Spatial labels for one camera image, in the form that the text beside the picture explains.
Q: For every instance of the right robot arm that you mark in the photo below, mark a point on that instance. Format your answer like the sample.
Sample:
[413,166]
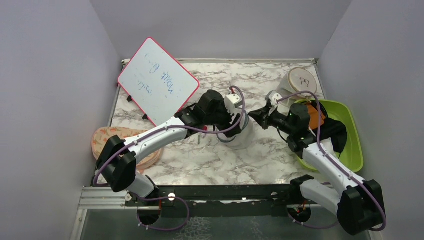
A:
[358,204]

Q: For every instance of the embroidery hoop with cloth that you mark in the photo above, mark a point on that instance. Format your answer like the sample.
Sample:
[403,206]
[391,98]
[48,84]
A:
[297,80]

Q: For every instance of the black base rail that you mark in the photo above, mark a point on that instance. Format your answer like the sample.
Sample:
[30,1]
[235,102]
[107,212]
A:
[216,201]

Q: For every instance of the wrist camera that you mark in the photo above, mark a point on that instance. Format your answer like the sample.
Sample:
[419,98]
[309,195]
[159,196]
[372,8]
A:
[273,98]
[232,102]

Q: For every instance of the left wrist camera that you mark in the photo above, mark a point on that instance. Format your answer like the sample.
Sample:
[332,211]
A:
[232,102]

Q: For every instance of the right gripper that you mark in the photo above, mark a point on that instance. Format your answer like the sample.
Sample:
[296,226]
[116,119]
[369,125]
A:
[261,117]

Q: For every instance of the white mesh laundry bag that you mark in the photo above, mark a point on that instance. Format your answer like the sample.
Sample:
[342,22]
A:
[242,140]

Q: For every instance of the orange cloth in basin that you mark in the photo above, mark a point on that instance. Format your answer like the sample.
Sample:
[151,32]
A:
[316,119]

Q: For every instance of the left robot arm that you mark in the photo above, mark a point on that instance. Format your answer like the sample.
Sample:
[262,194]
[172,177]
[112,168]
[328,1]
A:
[119,157]

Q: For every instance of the black cloth in basin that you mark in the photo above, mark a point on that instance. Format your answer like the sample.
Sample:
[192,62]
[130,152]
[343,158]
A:
[335,130]

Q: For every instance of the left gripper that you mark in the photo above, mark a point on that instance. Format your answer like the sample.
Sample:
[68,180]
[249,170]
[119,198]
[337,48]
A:
[223,107]

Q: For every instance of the pink framed whiteboard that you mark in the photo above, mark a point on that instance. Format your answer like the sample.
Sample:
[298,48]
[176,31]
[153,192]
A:
[158,84]

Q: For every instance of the green plastic basin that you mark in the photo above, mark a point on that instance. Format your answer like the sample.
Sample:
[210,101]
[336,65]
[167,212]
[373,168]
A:
[352,155]

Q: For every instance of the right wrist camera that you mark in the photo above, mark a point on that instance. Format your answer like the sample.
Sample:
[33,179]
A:
[273,98]

